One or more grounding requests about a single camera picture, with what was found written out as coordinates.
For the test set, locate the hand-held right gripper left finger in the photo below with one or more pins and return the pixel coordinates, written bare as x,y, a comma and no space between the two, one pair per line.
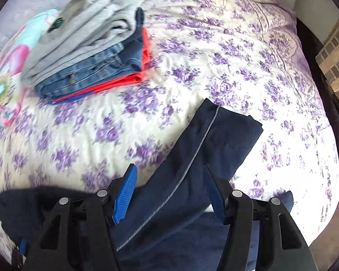
126,193

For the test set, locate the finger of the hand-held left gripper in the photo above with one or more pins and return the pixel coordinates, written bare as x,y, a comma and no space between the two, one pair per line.
23,246

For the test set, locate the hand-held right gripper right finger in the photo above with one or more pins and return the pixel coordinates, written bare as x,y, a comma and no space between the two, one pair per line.
216,200

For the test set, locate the navy pants with grey piping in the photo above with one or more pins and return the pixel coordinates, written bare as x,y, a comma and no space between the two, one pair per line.
172,203

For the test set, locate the folded orange garment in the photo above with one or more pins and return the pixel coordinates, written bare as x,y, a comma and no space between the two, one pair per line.
124,81

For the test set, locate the folded blue jeans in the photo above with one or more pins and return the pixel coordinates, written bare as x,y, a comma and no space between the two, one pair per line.
101,67

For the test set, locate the purple floral bedsheet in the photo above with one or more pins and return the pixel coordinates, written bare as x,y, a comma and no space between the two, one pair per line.
200,48

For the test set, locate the colourful floral pillow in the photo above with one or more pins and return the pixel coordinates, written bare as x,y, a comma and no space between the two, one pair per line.
8,70

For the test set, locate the folded grey garment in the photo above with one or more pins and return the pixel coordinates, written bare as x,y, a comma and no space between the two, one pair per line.
87,19

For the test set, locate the brick-patterned panel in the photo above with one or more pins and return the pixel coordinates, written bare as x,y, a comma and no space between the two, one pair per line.
334,53

